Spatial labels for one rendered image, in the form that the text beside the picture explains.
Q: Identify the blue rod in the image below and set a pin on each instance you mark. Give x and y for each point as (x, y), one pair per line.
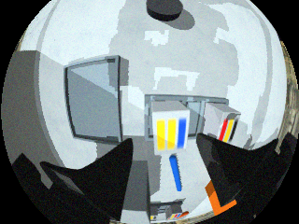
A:
(175, 172)

